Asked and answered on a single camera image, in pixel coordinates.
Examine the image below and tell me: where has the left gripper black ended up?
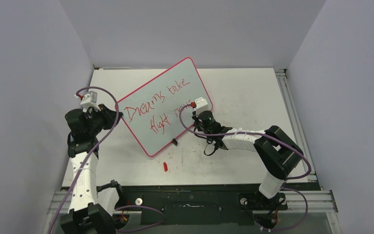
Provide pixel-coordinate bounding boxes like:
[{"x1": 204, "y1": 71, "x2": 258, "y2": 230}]
[{"x1": 87, "y1": 104, "x2": 123, "y2": 135}]

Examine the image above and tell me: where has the pink framed whiteboard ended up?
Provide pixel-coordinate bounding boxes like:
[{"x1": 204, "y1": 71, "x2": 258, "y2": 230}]
[{"x1": 118, "y1": 57, "x2": 213, "y2": 157}]

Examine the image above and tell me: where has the red marker cap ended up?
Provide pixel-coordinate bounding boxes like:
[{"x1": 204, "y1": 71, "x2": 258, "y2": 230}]
[{"x1": 163, "y1": 162, "x2": 168, "y2": 172}]

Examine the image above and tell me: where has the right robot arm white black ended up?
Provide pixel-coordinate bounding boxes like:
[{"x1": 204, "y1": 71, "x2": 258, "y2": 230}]
[{"x1": 192, "y1": 111, "x2": 307, "y2": 209}]

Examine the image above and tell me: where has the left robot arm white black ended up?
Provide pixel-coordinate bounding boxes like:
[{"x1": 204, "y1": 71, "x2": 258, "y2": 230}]
[{"x1": 60, "y1": 104, "x2": 126, "y2": 234}]

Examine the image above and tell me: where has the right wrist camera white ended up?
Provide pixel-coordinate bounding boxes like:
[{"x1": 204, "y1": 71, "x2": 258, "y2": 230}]
[{"x1": 190, "y1": 97, "x2": 210, "y2": 116}]

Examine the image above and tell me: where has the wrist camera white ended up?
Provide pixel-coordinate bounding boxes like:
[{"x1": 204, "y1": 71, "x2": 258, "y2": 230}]
[
  {"x1": 190, "y1": 97, "x2": 210, "y2": 116},
  {"x1": 75, "y1": 91, "x2": 100, "y2": 112}
]

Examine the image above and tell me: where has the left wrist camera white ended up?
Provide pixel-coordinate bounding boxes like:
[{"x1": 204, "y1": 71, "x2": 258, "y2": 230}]
[{"x1": 75, "y1": 91, "x2": 100, "y2": 112}]

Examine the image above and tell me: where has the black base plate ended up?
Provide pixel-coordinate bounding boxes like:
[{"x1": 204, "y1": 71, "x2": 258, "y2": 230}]
[{"x1": 113, "y1": 184, "x2": 288, "y2": 226}]

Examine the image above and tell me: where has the aluminium side rail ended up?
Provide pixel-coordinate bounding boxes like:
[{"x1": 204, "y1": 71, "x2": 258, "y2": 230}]
[{"x1": 274, "y1": 69, "x2": 318, "y2": 182}]

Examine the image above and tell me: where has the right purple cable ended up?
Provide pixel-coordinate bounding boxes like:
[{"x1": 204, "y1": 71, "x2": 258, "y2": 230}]
[{"x1": 178, "y1": 103, "x2": 313, "y2": 233}]

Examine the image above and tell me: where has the aluminium front rail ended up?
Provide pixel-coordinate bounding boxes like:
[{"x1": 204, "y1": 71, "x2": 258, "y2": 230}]
[{"x1": 47, "y1": 191, "x2": 338, "y2": 214}]

